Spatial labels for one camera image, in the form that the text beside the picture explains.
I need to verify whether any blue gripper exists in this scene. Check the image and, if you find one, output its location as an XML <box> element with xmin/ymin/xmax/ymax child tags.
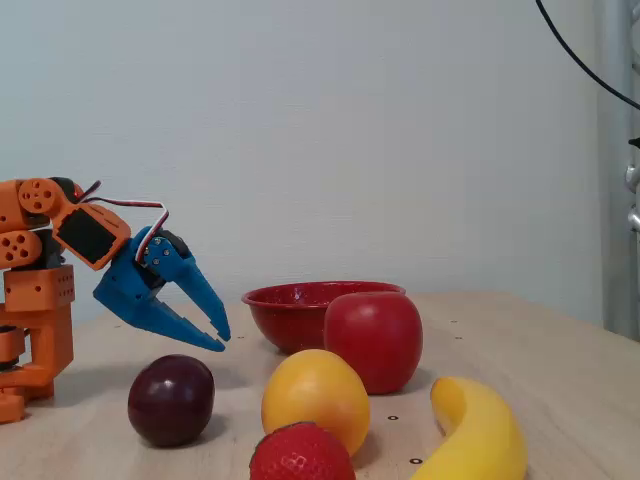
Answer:
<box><xmin>92</xmin><ymin>225</ymin><xmax>233</xmax><ymax>353</ymax></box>

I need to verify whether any dark purple plum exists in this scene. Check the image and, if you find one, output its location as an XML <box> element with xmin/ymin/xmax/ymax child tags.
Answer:
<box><xmin>127</xmin><ymin>354</ymin><xmax>216</xmax><ymax>448</ymax></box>

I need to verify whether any red speckled bowl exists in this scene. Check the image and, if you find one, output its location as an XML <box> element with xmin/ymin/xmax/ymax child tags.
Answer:
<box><xmin>241</xmin><ymin>281</ymin><xmax>407</xmax><ymax>355</ymax></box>

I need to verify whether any orange yellow peach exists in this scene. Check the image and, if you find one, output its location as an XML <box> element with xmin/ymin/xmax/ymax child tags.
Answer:
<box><xmin>260</xmin><ymin>348</ymin><xmax>372</xmax><ymax>457</ymax></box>

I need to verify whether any red strawberry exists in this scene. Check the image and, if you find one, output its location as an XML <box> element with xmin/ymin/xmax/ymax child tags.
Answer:
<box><xmin>248</xmin><ymin>421</ymin><xmax>357</xmax><ymax>480</ymax></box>

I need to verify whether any red apple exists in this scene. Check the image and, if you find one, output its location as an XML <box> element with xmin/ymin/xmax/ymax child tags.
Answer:
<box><xmin>323</xmin><ymin>292</ymin><xmax>424</xmax><ymax>396</ymax></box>

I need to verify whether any yellow banana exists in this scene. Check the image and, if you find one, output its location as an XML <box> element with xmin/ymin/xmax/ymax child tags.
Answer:
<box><xmin>409</xmin><ymin>376</ymin><xmax>529</xmax><ymax>480</ymax></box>

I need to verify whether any grey metal pole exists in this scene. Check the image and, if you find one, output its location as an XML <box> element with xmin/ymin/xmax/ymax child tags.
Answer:
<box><xmin>594</xmin><ymin>0</ymin><xmax>640</xmax><ymax>344</ymax></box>

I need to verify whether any red white black servo cable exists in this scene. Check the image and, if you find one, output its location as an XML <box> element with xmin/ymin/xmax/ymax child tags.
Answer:
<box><xmin>74</xmin><ymin>180</ymin><xmax>170</xmax><ymax>262</ymax></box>

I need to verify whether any thin black cable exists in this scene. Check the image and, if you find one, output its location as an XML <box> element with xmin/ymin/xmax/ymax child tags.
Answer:
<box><xmin>535</xmin><ymin>0</ymin><xmax>640</xmax><ymax>110</ymax></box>

